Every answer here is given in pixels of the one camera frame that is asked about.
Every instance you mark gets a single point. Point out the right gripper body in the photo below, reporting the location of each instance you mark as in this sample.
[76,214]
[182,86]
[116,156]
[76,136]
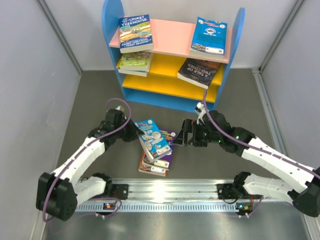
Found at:
[201,135]

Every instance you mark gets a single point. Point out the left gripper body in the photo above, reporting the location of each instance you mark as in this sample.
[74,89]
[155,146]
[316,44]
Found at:
[127,133]

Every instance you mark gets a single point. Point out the purple cover treehouse book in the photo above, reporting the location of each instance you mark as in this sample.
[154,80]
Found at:
[159,159]

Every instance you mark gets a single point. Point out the orange bottom stack book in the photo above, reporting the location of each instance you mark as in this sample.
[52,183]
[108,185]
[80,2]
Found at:
[154,170]

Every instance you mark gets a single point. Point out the lime green spine treehouse book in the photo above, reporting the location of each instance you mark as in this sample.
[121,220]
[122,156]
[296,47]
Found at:
[133,72]

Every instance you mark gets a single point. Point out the Tale of Two Cities book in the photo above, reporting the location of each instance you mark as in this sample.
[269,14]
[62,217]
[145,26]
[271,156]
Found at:
[198,72]

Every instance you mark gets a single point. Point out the light blue cover treehouse book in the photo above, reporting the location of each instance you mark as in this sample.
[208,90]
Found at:
[209,39]

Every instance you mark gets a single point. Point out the dark blue spine treehouse book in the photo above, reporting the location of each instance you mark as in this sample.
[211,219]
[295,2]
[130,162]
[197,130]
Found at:
[135,34]

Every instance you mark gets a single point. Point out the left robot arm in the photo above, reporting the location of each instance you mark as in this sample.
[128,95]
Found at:
[60,192]

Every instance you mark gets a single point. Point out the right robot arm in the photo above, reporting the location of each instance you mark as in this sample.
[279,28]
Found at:
[296,183]

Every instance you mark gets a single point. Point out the blue pink yellow bookshelf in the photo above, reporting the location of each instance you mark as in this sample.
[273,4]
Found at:
[161,87]

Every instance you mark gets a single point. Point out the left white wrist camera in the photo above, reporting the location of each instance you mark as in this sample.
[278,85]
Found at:
[120,109]

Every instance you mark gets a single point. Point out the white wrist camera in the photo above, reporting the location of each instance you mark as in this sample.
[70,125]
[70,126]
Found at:
[200,110]
[120,109]

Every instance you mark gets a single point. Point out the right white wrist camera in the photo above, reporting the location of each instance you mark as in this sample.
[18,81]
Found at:
[200,110]

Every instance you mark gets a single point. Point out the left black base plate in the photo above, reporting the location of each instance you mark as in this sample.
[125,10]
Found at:
[119,191]

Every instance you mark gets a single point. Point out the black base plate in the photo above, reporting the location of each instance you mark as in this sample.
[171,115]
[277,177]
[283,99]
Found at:
[119,191]
[226,191]

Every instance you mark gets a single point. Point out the aluminium mounting rail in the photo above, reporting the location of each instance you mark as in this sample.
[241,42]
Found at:
[156,195]

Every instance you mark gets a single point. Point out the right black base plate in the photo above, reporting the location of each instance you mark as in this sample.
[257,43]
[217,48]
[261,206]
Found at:
[226,191]

